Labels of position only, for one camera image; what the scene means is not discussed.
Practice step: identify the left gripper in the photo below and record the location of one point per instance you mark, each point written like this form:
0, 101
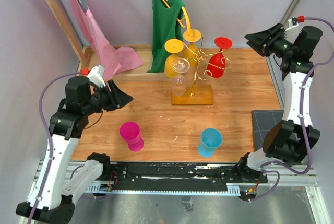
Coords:
119, 98

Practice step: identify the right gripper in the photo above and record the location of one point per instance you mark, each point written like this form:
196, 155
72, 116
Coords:
261, 42

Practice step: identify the magenta goblet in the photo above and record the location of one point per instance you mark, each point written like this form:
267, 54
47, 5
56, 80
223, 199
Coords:
130, 133

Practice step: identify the red goblet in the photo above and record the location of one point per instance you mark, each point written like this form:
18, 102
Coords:
218, 62

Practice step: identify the clear wine glass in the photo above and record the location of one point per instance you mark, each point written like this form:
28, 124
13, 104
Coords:
179, 82

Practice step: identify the yellow goblet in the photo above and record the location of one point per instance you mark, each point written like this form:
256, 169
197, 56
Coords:
191, 36
173, 46

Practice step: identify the blue goblet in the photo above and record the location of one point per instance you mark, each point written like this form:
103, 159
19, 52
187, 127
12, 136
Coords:
210, 140

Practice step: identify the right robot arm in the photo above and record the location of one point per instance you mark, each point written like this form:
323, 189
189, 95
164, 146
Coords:
292, 139

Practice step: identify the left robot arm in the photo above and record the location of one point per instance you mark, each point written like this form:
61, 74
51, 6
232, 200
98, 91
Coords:
53, 200

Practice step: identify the wooden rack base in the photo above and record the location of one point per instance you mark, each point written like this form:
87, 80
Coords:
202, 95

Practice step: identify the pink cloth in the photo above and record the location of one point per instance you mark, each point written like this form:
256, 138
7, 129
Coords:
114, 60

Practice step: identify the wooden clothes stand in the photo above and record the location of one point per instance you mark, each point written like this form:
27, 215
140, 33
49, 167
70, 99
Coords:
87, 56

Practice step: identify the dark grey checked cloth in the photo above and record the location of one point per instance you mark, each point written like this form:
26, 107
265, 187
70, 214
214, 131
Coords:
262, 122

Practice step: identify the green tank top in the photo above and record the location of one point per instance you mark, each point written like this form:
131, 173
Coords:
165, 27

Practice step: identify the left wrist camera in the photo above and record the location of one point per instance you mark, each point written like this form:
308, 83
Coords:
95, 76

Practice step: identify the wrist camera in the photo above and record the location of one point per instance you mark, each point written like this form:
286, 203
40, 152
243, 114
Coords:
95, 76
293, 26

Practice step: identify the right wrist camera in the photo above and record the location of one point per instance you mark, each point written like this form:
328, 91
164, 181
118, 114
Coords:
293, 26

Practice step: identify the gold wire glass rack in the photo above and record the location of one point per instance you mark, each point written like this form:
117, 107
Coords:
202, 62

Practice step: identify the black mounting rail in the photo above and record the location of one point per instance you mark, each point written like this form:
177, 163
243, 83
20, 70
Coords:
173, 179

